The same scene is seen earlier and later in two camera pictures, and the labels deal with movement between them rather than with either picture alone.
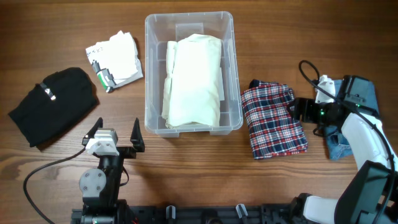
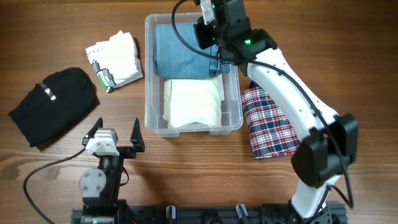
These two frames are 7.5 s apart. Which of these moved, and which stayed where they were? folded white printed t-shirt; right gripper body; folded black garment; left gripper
Moved: right gripper body
Stayed: folded black garment; left gripper; folded white printed t-shirt
